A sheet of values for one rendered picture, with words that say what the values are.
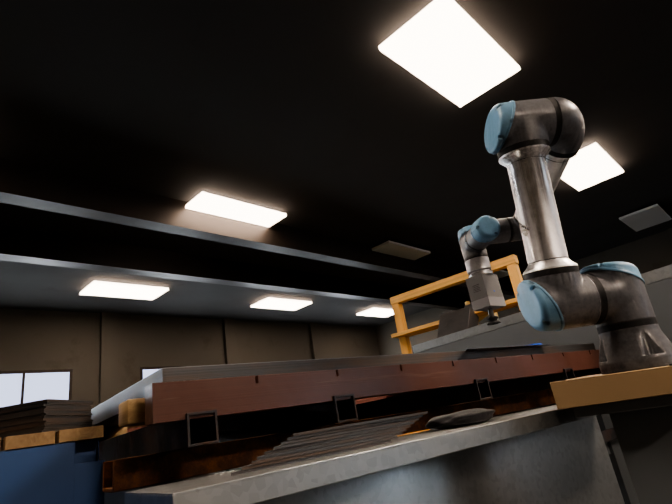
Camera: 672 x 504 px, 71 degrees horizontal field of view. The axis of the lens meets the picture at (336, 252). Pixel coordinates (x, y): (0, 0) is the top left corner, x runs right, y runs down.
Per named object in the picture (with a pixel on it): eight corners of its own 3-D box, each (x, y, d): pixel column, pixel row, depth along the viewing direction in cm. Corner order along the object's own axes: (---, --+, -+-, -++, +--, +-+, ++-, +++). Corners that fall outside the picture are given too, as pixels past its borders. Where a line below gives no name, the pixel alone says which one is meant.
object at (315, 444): (197, 477, 71) (196, 449, 72) (387, 439, 94) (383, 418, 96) (232, 476, 62) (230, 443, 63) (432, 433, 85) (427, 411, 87)
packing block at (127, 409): (118, 427, 80) (118, 404, 82) (148, 424, 83) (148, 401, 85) (127, 424, 76) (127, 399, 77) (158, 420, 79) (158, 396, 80)
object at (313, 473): (124, 516, 64) (124, 492, 65) (580, 410, 142) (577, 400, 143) (173, 524, 50) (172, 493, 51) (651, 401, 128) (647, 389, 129)
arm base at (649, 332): (693, 361, 99) (676, 315, 102) (667, 365, 90) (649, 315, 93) (618, 371, 110) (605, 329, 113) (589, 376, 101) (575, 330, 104)
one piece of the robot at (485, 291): (472, 273, 156) (485, 321, 151) (455, 271, 151) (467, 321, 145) (496, 263, 149) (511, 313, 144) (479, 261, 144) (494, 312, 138)
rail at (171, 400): (145, 426, 73) (144, 387, 75) (607, 367, 171) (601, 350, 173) (152, 423, 71) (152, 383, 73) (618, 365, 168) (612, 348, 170)
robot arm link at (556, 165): (590, 82, 112) (528, 220, 150) (546, 87, 111) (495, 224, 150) (615, 111, 105) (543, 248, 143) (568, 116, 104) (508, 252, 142)
